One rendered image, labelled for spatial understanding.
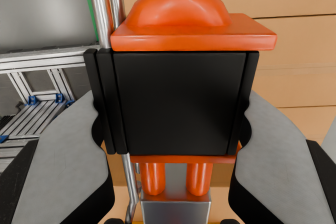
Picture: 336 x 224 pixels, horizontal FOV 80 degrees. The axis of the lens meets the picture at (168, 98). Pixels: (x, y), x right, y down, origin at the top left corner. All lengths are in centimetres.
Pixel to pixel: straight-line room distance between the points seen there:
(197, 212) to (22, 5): 151
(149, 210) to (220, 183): 27
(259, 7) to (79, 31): 106
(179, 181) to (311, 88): 93
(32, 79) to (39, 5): 45
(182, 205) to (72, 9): 135
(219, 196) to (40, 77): 125
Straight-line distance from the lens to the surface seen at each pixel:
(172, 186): 20
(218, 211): 52
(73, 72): 135
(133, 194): 18
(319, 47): 99
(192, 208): 20
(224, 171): 47
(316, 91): 110
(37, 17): 156
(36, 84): 151
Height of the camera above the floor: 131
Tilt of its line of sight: 57 degrees down
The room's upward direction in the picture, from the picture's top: 179 degrees counter-clockwise
